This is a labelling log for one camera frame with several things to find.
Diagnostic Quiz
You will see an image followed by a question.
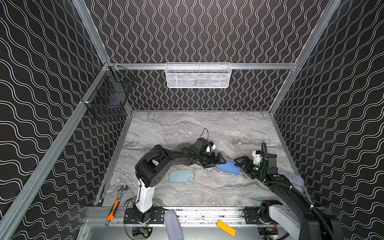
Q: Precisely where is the blue phone case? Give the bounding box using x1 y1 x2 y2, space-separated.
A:
216 161 241 175

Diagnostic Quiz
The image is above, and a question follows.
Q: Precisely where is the light green phone case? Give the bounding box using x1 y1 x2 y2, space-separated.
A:
169 170 195 183

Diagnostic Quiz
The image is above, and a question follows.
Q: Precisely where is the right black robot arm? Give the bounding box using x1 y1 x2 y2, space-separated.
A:
234 151 344 240

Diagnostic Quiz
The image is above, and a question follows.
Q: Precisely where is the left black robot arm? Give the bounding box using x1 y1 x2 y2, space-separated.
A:
135 138 227 214

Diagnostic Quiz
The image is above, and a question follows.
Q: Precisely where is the purple grey cloth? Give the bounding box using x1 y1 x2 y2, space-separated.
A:
278 169 305 188

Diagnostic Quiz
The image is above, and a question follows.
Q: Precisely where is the yellow block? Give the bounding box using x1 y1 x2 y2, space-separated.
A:
217 220 237 237

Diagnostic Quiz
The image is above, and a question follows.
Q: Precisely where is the grey cloth roll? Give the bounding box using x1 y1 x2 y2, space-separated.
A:
164 210 184 240

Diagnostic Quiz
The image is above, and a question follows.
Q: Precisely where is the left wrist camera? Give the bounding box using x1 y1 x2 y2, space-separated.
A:
206 142 216 154

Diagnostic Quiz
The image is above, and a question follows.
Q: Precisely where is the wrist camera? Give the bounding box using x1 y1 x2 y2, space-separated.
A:
206 142 216 154
252 150 263 165

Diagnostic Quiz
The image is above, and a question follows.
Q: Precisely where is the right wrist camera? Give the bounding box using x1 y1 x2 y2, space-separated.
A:
252 150 263 165

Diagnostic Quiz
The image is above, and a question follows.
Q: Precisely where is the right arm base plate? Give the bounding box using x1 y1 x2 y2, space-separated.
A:
241 207 274 225

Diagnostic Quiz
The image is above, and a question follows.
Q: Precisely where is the white wire basket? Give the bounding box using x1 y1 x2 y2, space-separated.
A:
165 62 232 89

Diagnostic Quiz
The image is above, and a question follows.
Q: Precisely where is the orange handled wrench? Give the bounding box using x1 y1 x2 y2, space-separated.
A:
105 185 129 226

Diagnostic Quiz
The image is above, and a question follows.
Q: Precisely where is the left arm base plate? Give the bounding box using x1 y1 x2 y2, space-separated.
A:
124 207 166 225

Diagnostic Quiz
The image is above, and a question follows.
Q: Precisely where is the black wire basket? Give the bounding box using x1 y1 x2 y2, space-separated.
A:
84 66 137 122

